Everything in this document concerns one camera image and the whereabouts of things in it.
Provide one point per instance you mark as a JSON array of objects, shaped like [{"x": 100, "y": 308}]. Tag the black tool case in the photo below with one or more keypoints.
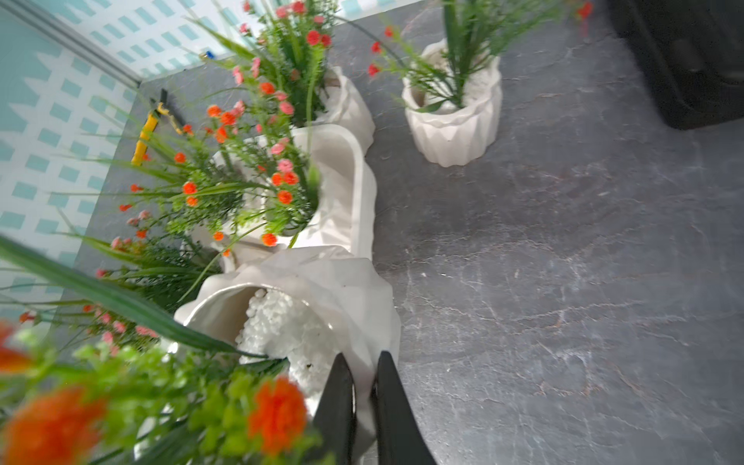
[{"x": 691, "y": 55}]

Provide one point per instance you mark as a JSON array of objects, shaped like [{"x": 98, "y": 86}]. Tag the yellow handled pliers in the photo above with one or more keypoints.
[{"x": 160, "y": 109}]

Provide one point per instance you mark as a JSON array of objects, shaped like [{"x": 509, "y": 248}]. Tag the white storage tray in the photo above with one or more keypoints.
[{"x": 347, "y": 194}]

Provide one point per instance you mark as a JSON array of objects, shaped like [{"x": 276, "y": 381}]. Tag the pink flower pot twine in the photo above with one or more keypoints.
[{"x": 165, "y": 271}]

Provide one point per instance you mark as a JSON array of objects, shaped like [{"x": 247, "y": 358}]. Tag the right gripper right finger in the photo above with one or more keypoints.
[{"x": 399, "y": 441}]

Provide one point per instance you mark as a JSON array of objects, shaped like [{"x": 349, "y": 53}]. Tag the orange flower pot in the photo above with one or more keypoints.
[
  {"x": 236, "y": 378},
  {"x": 240, "y": 166}
]

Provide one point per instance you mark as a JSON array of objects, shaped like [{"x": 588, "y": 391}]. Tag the red flower pot back right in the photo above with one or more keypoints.
[{"x": 452, "y": 89}]

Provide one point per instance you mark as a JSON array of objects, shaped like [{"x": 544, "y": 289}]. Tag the pink flower pot back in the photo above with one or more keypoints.
[{"x": 285, "y": 64}]

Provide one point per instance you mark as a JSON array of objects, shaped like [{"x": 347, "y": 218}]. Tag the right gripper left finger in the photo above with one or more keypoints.
[{"x": 335, "y": 419}]

